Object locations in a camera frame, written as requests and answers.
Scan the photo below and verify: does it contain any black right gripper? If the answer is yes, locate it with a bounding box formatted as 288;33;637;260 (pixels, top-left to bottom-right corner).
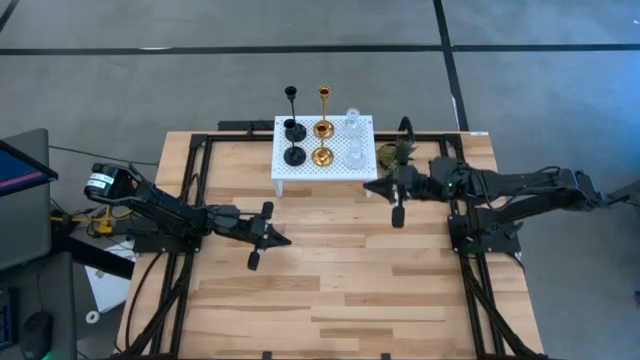
363;164;435;230

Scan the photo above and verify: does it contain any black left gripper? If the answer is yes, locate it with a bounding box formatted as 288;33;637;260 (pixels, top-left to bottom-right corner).
234;201;293;271

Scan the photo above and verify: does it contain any clear ribbed glass candle holder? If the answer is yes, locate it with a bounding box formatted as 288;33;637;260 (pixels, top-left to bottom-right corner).
342;137;367;171
341;107;364;140

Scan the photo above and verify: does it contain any green potted succulent plant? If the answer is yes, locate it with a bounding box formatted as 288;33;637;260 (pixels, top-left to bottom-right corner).
375;141;419;174

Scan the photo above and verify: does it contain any white perforated metal shelf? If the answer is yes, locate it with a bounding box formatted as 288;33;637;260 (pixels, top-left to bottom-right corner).
270;114;379;198

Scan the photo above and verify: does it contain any yellow clamp tool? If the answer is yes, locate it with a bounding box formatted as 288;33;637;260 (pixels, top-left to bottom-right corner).
49;204;134;236

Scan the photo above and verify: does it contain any white paper sheet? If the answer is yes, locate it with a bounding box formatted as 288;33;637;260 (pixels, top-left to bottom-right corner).
83;239;137;314

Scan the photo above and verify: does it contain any dark grey side desk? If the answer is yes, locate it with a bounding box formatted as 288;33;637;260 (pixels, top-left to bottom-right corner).
0;249;79;360

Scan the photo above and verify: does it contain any grey computer monitor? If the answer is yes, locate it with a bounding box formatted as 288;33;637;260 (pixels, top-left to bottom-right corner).
0;127;52;272

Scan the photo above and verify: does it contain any black computer mouse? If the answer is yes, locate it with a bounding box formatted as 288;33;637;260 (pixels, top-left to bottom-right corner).
18;310;55;360

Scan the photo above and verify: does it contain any blue-lit laptop screen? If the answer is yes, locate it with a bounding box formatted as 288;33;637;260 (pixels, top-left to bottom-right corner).
0;139;60;197

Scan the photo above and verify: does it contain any black keyboard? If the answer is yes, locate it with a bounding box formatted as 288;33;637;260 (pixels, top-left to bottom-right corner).
0;287;16;351

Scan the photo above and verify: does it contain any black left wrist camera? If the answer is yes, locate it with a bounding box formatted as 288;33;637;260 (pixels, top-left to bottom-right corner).
213;203;242;227

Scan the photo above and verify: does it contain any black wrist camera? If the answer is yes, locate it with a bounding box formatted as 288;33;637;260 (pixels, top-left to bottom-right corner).
213;203;242;227
430;156;464;181

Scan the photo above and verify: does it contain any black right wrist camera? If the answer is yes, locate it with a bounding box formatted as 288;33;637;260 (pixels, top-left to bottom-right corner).
430;156;464;181

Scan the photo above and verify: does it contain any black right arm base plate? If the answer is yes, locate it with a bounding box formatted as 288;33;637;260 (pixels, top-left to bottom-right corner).
447;214;521;255

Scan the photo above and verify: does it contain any black aluminium table frame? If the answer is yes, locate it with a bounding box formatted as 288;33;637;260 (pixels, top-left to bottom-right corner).
114;130;549;360

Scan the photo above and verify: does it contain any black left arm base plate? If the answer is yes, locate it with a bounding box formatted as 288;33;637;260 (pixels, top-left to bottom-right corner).
130;227;204;255

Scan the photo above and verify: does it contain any black rear mount bar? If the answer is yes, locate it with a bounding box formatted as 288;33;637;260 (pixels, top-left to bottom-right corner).
217;119;276;132

